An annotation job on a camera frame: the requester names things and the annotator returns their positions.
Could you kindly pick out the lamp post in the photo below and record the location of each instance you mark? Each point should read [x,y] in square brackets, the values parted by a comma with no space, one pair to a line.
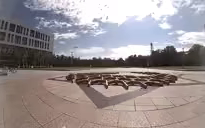
[72,55]

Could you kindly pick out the paved stone plaza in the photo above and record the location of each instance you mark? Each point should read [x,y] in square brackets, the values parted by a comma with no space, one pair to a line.
[40,100]

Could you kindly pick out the dark row of trees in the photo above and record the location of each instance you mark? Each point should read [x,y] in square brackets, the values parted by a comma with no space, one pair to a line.
[130,60]

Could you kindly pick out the pale multi-storey building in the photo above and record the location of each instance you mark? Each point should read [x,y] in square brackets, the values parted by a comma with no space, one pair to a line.
[20,35]

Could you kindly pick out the mast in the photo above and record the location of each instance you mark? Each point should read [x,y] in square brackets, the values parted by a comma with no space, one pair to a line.
[151,48]

